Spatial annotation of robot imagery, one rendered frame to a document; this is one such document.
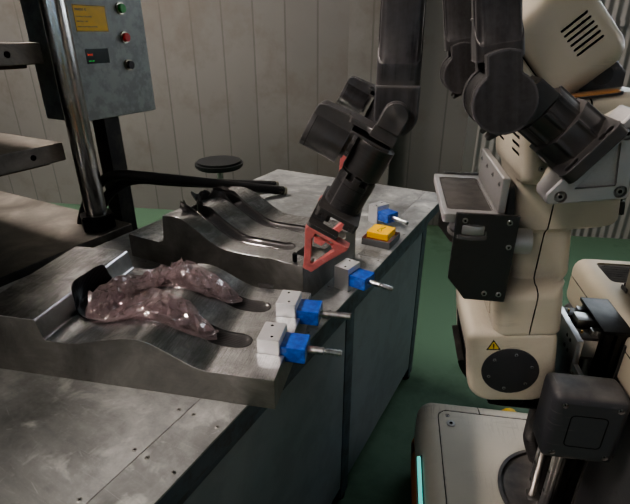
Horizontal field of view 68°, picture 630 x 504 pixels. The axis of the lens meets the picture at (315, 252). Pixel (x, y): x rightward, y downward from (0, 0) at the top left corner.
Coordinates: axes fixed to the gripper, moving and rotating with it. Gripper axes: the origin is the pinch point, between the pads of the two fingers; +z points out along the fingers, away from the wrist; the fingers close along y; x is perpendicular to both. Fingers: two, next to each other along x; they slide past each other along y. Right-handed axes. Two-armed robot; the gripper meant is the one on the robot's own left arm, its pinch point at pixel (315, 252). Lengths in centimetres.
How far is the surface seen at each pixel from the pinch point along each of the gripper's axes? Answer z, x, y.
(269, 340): 12.8, 0.1, 8.7
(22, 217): 65, -82, -55
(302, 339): 11.8, 4.8, 5.9
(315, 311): 11.5, 5.5, -2.6
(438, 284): 70, 83, -179
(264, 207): 18, -14, -45
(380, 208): 9, 15, -65
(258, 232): 18.7, -11.8, -32.7
